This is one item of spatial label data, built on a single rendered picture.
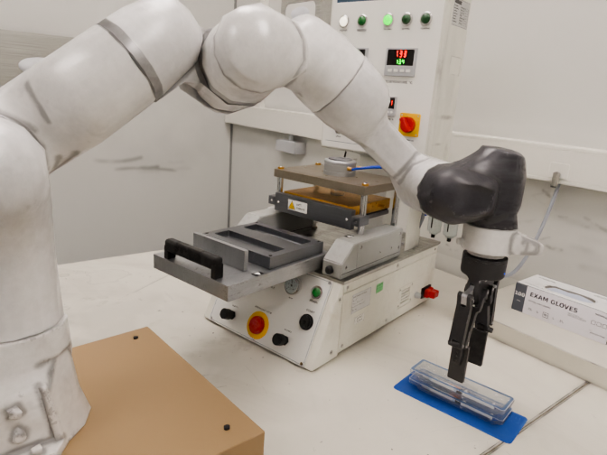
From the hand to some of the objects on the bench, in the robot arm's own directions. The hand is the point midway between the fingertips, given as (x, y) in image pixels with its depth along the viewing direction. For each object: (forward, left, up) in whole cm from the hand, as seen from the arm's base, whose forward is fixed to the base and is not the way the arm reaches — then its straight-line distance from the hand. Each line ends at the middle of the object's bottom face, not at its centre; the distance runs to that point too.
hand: (467, 357), depth 91 cm
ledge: (+44, -21, -13) cm, 50 cm away
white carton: (+48, 0, -7) cm, 48 cm away
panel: (-20, +41, -5) cm, 46 cm away
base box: (+8, +43, -7) cm, 45 cm away
